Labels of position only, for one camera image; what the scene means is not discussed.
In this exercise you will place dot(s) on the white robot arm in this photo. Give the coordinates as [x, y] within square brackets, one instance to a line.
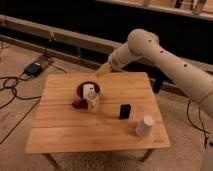
[194, 82]

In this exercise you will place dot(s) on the wooden slatted table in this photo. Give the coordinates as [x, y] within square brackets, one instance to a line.
[60, 128]

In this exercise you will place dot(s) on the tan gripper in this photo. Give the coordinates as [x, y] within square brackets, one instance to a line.
[103, 70]

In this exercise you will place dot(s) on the dark red round plate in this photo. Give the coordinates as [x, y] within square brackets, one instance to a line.
[79, 89]

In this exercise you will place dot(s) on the black power adapter box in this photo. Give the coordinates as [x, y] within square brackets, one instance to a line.
[33, 69]

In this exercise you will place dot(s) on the black eraser block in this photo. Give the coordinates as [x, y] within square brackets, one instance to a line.
[125, 111]

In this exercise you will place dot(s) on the white box on plate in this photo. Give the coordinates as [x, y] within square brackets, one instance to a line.
[86, 89]

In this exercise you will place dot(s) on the small brown object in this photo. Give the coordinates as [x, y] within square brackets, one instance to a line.
[80, 104]

